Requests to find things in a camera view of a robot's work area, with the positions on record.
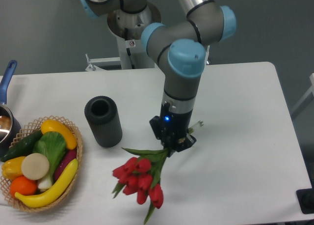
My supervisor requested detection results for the yellow bell pepper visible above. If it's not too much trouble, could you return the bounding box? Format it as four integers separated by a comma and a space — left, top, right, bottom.
1, 156, 26, 181

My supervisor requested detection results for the dark grey ribbed vase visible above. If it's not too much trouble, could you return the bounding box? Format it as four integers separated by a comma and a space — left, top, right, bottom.
84, 96, 123, 148

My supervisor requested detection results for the white frame at right edge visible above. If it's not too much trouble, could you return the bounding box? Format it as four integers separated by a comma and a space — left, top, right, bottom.
290, 73, 314, 120

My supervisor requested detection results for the blue-handled saucepan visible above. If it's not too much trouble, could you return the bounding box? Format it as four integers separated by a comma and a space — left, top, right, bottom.
0, 60, 21, 157

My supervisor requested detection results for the red tulip bouquet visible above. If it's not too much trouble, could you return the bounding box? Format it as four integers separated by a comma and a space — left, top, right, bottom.
111, 119, 205, 225

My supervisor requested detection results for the long yellow banana squash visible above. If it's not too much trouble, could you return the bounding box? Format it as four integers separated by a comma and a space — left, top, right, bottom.
15, 159, 79, 208

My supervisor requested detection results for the woven wicker basket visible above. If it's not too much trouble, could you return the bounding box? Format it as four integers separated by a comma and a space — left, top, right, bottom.
0, 115, 83, 213

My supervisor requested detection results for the green bok choy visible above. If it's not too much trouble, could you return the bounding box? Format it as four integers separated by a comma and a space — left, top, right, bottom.
32, 132, 66, 192

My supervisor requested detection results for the beige round disc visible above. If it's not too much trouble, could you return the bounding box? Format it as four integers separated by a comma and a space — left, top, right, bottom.
21, 153, 50, 180

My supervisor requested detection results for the black device at table edge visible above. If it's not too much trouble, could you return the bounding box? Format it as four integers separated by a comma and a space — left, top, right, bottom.
296, 188, 314, 214

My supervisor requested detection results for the green cucumber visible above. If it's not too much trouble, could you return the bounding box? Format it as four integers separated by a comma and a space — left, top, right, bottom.
0, 130, 43, 162

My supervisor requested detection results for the orange fruit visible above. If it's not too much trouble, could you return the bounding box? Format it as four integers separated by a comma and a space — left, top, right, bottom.
10, 176, 37, 198

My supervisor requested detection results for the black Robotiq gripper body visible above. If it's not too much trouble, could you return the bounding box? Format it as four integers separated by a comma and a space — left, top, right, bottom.
150, 102, 196, 157

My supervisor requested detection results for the white metal base bracket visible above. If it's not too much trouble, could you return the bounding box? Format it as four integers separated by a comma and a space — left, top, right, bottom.
85, 53, 157, 72

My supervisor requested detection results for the purple eggplant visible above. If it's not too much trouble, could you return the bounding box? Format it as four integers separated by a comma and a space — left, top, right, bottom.
53, 149, 77, 182

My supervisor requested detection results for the yellow lemon squash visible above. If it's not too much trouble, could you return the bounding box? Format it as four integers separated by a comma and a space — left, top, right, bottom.
41, 119, 77, 150

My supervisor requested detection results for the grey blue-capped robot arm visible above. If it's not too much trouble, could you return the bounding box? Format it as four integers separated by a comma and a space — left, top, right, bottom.
80, 0, 236, 155

